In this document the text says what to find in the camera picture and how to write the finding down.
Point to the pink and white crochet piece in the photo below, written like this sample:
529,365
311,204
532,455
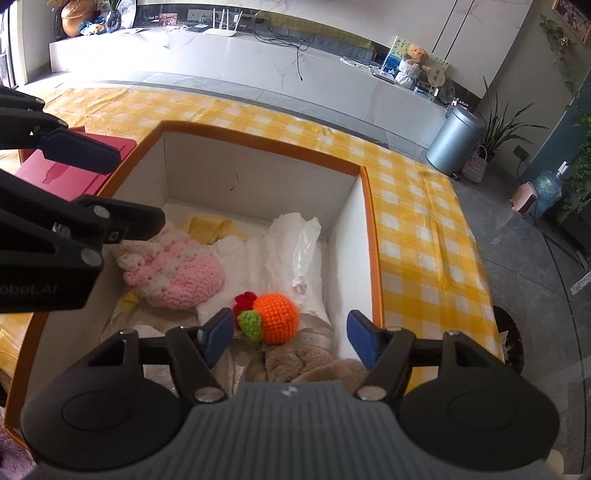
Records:
180,277

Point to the blue water bottle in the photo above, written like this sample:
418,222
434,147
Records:
549,189

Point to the papers on cabinet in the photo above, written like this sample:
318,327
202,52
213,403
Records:
127,31

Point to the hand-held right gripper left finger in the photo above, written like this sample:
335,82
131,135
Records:
217,334

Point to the orange cardboard box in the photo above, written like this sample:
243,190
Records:
258,184

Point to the yellow cloth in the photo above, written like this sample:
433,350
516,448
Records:
207,228

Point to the pink card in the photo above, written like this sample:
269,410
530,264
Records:
169,19

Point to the framed picture behind teddy bear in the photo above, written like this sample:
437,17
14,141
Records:
395,55

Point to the teddy bear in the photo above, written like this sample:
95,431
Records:
413,64

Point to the red crochet piece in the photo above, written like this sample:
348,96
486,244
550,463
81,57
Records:
244,302

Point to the purple fuzzy blanket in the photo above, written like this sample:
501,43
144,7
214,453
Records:
14,457

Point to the bushy green plant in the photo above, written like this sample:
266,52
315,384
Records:
581,161

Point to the clear plastic bag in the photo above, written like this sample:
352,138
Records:
258,277

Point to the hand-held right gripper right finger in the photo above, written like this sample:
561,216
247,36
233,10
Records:
362,339

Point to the wooden fan ornament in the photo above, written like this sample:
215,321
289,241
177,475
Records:
436,76

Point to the long-leaf plant in woven basket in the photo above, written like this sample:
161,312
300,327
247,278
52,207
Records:
501,129

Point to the hanging ivy plant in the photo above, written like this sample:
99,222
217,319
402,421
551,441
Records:
561,46

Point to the red box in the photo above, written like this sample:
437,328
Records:
69,177

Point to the blue bag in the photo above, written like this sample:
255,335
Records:
91,26

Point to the pink heater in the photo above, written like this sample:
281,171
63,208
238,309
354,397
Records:
524,201

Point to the white marble tv cabinet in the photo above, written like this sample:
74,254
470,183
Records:
231,60

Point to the silver trash can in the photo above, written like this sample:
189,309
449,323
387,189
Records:
452,143

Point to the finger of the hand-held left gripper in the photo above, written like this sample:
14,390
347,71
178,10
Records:
124,221
78,150

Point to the white router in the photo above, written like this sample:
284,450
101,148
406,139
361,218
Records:
224,28

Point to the wall picture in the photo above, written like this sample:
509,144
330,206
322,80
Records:
575,16

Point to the orange crochet fruit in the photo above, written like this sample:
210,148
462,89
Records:
277,318

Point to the brown plush toy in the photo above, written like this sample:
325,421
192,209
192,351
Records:
300,364

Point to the green plant in glass vase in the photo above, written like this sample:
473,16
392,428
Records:
112,18

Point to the golden vase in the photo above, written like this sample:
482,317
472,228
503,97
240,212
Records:
73,18

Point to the dark cabinet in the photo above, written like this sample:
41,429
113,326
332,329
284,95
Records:
577,230

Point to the yellow checked tablecloth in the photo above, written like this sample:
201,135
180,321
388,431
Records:
415,221

